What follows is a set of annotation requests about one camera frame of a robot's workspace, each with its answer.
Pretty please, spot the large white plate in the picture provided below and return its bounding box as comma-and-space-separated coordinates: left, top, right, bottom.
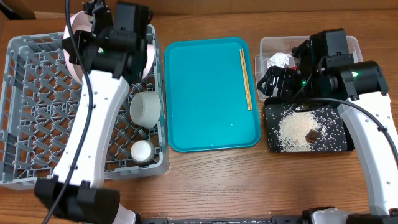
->
63, 11, 94, 85

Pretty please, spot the white napkin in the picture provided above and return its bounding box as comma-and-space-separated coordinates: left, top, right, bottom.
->
267, 52, 295, 68

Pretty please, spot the white rice pile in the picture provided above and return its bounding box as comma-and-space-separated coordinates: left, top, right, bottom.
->
267, 104, 346, 152

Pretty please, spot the small white plate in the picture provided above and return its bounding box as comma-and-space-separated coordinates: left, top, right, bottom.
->
142, 44, 155, 79

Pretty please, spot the grey bowl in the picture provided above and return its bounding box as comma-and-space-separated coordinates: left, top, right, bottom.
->
130, 91, 162, 129

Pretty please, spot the white paper cup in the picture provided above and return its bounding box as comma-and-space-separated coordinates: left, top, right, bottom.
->
131, 140, 155, 164

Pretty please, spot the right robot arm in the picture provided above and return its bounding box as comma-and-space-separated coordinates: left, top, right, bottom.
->
256, 28, 397, 223

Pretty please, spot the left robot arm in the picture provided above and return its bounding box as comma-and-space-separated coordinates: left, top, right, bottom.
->
34, 1, 154, 223

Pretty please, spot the clear plastic bin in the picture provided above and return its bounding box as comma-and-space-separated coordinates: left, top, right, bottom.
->
254, 35, 363, 102

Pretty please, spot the black tray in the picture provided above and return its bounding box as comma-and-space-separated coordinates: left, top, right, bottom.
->
263, 95, 355, 154

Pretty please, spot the teal serving tray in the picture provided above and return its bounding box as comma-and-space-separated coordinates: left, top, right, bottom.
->
164, 37, 261, 152

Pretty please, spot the grey plastic dish rack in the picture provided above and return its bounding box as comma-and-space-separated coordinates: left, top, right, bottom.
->
1, 32, 169, 190

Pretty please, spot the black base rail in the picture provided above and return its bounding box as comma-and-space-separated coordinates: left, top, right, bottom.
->
138, 215, 305, 224

